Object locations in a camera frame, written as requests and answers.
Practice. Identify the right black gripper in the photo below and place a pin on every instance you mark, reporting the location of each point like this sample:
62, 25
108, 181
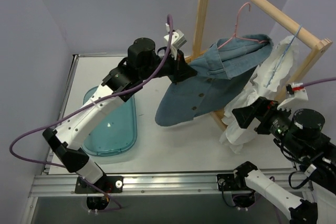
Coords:
259, 115

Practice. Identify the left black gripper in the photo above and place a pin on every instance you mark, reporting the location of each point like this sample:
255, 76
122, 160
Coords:
177, 69

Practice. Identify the blue denim skirt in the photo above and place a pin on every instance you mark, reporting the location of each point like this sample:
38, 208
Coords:
222, 73

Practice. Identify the pink wire hanger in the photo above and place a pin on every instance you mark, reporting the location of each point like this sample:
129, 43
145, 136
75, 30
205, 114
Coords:
235, 34

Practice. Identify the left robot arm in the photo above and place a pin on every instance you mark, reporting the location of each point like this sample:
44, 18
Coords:
121, 83

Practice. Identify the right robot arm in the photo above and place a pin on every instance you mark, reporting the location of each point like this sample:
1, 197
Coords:
300, 139

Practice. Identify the white garment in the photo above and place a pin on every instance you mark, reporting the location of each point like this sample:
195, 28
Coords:
235, 137

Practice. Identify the teal plastic tray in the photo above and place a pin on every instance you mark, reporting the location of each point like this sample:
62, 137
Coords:
114, 135

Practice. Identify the wooden clothes rack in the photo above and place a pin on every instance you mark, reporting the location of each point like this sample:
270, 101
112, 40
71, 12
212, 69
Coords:
318, 47

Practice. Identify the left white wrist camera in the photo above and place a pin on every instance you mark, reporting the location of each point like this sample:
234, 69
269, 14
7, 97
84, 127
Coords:
178, 39

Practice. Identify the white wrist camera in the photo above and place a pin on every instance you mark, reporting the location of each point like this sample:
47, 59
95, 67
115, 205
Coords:
295, 95
178, 39

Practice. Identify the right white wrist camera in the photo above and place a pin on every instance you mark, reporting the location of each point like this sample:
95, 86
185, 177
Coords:
295, 95

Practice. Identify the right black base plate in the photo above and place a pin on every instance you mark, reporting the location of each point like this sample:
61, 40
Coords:
231, 182

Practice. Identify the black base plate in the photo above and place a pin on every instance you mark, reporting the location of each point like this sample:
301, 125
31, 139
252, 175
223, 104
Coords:
108, 184
231, 182

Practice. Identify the blue wire hanger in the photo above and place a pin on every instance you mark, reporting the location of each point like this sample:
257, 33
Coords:
293, 37

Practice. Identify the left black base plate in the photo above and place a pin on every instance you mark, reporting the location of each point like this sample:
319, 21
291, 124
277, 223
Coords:
108, 184

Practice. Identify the aluminium front rail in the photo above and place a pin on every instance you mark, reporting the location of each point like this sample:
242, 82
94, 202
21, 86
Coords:
134, 184

